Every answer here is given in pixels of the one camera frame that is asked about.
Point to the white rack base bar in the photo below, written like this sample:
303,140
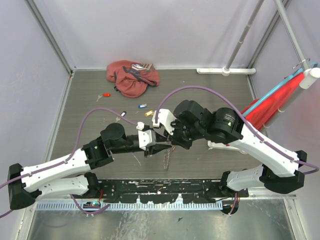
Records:
226,71

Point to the red crumpled shirt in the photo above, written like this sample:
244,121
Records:
132,78

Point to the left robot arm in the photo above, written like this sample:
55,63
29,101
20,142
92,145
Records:
25,182

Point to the key with black tag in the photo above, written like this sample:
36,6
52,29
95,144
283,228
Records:
118,118

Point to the white slotted cable duct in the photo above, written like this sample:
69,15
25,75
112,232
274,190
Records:
69,205

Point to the grey rack pole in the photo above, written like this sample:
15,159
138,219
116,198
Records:
244,34

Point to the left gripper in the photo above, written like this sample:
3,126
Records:
153,150

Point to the key with red tag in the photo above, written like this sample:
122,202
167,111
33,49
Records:
103,95

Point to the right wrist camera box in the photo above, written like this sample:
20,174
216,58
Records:
164,118

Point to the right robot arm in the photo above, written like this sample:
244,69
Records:
279,168

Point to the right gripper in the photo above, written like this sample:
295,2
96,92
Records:
176,140

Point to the key with yellow tag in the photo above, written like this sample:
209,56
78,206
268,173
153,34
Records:
149,113

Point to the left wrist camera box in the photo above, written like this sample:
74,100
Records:
146,139

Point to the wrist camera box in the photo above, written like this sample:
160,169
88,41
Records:
146,139
164,118

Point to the key with blue tag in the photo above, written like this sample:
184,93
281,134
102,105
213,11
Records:
142,106

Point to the red cloth on hanger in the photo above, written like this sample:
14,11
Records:
269,107

